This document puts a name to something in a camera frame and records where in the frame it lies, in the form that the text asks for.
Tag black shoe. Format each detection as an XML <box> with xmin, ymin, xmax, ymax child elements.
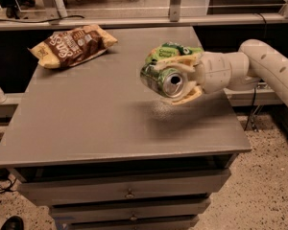
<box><xmin>0</xmin><ymin>216</ymin><xmax>24</xmax><ymax>230</ymax></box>

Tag black cable on ledge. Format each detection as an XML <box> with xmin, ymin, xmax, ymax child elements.
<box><xmin>0</xmin><ymin>14</ymin><xmax>85</xmax><ymax>25</ymax></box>

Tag green soda can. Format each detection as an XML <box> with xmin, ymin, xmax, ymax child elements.
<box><xmin>140</xmin><ymin>64</ymin><xmax>187</xmax><ymax>99</ymax></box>

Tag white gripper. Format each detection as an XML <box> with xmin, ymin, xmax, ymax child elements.
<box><xmin>154</xmin><ymin>52</ymin><xmax>230</xmax><ymax>105</ymax></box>

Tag green snack bag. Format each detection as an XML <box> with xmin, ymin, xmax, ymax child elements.
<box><xmin>145</xmin><ymin>42</ymin><xmax>204</xmax><ymax>63</ymax></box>

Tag drawer knob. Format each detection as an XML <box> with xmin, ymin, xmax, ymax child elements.
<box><xmin>129</xmin><ymin>214</ymin><xmax>138</xmax><ymax>221</ymax></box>
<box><xmin>125</xmin><ymin>189</ymin><xmax>135</xmax><ymax>199</ymax></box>

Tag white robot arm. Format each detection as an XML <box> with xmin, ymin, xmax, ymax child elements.
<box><xmin>153</xmin><ymin>39</ymin><xmax>288</xmax><ymax>107</ymax></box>

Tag grey drawer cabinet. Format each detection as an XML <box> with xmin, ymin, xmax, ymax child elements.
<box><xmin>0</xmin><ymin>27</ymin><xmax>251</xmax><ymax>230</ymax></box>

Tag black floor cables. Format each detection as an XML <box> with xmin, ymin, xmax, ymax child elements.
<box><xmin>0</xmin><ymin>168</ymin><xmax>18</xmax><ymax>196</ymax></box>

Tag metal frame post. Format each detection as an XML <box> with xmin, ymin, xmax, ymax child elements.
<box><xmin>169</xmin><ymin>0</ymin><xmax>181</xmax><ymax>22</ymax></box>

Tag brown chips bag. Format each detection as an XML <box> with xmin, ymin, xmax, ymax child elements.
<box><xmin>30</xmin><ymin>24</ymin><xmax>117</xmax><ymax>69</ymax></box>

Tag top drawer knob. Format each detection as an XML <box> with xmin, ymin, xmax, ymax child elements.
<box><xmin>125</xmin><ymin>189</ymin><xmax>135</xmax><ymax>199</ymax></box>

